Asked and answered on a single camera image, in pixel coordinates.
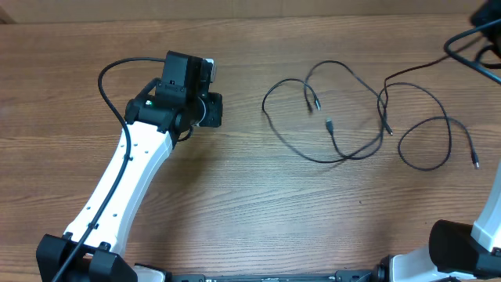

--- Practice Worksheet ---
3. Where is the black USB-A cable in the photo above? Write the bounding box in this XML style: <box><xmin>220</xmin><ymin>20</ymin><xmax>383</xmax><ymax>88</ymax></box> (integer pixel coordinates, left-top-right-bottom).
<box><xmin>261</xmin><ymin>78</ymin><xmax>387</xmax><ymax>165</ymax></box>

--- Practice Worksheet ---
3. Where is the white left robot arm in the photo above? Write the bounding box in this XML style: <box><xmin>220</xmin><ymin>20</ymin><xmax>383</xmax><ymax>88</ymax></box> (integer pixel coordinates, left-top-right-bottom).
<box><xmin>36</xmin><ymin>51</ymin><xmax>223</xmax><ymax>281</ymax></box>

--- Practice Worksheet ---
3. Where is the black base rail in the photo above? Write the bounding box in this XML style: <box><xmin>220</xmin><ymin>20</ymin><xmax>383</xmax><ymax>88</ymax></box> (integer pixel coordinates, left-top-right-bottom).
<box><xmin>165</xmin><ymin>270</ymin><xmax>372</xmax><ymax>282</ymax></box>

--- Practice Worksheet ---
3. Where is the short black USB cable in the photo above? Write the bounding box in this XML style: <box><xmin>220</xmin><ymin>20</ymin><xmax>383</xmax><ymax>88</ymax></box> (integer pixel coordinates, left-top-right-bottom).
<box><xmin>303</xmin><ymin>60</ymin><xmax>394</xmax><ymax>161</ymax></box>

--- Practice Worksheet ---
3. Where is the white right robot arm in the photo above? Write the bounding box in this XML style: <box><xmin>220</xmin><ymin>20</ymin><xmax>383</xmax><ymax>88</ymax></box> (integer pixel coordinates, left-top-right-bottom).
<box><xmin>360</xmin><ymin>0</ymin><xmax>500</xmax><ymax>281</ymax></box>

